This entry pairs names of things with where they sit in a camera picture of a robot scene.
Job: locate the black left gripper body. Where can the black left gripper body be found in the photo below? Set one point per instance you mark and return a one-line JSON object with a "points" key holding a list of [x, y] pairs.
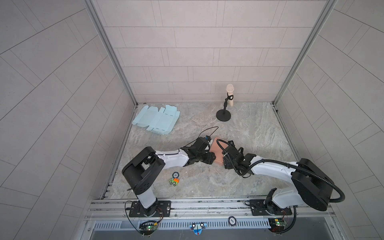
{"points": [[198, 156]]}

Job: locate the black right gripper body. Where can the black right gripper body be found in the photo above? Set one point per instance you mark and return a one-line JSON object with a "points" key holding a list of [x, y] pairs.
{"points": [[229, 165]]}

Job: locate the pink paper box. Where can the pink paper box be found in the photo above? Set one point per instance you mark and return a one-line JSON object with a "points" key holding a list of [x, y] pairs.
{"points": [[218, 152]]}

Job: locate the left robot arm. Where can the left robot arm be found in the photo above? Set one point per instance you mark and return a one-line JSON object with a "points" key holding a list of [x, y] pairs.
{"points": [[144, 168]]}

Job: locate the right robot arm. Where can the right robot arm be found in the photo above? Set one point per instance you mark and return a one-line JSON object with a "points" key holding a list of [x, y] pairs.
{"points": [[307, 184]]}

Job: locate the light blue flat cardboard box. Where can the light blue flat cardboard box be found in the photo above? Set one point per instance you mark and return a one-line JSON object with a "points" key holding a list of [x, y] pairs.
{"points": [[159, 121]]}

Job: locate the small colourful toy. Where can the small colourful toy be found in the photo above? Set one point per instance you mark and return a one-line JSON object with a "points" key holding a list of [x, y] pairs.
{"points": [[174, 181]]}

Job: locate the round black white badge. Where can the round black white badge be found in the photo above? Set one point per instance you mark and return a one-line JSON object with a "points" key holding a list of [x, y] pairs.
{"points": [[232, 221]]}

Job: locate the beige microphone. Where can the beige microphone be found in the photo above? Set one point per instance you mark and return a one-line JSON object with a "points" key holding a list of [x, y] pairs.
{"points": [[230, 94]]}

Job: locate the blue sticker marker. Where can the blue sticker marker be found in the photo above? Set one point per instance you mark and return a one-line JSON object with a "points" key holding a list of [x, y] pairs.
{"points": [[197, 228]]}

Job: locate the right green circuit board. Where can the right green circuit board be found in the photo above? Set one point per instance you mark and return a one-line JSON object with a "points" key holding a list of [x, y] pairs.
{"points": [[277, 225]]}

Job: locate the green circuit board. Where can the green circuit board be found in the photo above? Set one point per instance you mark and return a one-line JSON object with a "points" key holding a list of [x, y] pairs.
{"points": [[148, 227], [277, 225]]}

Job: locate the left green circuit board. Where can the left green circuit board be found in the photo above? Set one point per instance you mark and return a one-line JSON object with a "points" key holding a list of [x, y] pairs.
{"points": [[148, 227]]}

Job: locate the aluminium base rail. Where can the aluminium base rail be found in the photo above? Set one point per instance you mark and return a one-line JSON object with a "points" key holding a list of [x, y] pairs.
{"points": [[179, 214]]}

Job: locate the aluminium corner post left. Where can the aluminium corner post left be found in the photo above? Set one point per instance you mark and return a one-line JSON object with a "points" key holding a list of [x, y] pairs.
{"points": [[90, 7]]}

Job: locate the aluminium corner post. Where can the aluminium corner post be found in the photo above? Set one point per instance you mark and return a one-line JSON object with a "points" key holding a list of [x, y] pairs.
{"points": [[324, 15], [90, 7]]}

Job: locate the aluminium corner post right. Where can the aluminium corner post right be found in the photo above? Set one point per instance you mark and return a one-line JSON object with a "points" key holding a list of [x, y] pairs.
{"points": [[324, 15]]}

